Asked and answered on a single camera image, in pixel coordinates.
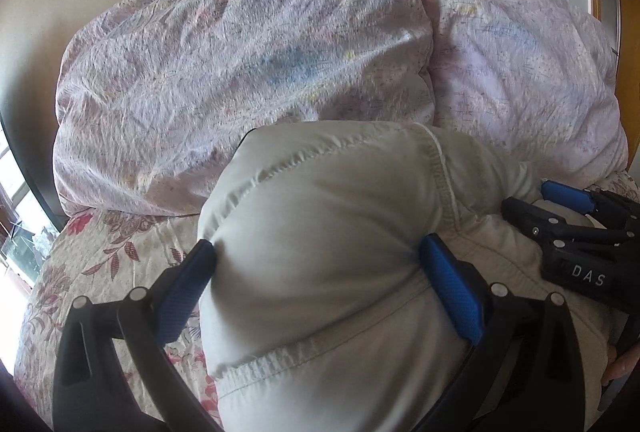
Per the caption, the lilac pillow near headboard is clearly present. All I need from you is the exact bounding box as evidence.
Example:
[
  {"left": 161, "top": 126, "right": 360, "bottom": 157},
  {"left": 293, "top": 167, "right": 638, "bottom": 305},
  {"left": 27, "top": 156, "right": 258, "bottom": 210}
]
[{"left": 422, "top": 0, "right": 628, "bottom": 188}]

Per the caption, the beige puffer jacket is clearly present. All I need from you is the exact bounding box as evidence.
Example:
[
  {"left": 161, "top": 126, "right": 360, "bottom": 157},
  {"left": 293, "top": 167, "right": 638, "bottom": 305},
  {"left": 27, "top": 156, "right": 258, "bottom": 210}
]
[{"left": 198, "top": 122, "right": 587, "bottom": 431}]

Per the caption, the person's right hand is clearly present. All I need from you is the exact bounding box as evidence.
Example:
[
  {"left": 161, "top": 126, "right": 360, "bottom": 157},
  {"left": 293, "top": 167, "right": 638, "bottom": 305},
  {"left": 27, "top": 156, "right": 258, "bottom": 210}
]
[{"left": 601, "top": 344, "right": 640, "bottom": 386}]

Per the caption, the lilac pillow near wall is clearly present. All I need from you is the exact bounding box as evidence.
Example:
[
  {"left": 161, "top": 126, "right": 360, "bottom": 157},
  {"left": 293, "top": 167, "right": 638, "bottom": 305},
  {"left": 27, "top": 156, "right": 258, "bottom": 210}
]
[{"left": 53, "top": 0, "right": 435, "bottom": 216}]

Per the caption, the floral bed sheet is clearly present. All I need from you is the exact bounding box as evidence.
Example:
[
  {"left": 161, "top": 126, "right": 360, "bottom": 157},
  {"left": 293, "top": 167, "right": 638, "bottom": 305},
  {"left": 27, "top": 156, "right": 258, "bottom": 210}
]
[{"left": 13, "top": 172, "right": 639, "bottom": 428}]

